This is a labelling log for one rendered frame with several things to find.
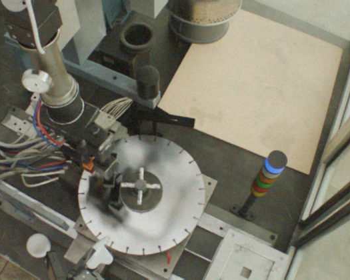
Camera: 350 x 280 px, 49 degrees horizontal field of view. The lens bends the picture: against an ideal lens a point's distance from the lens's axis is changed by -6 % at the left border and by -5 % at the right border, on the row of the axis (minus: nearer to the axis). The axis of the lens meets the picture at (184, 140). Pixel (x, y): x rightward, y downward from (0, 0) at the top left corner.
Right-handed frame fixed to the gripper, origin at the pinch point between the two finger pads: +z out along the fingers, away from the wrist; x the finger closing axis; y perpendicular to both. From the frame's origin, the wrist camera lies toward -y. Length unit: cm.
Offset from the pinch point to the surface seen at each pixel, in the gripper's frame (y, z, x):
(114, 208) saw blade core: -3.0, 5.3, 10.7
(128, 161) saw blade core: -8.3, 15.9, 17.3
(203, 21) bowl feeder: -22, 65, 45
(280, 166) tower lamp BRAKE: 25, 15, 42
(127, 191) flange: -3.0, 9.3, 14.5
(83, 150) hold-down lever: -6.3, -11.6, 37.3
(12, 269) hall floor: -48, 23, -91
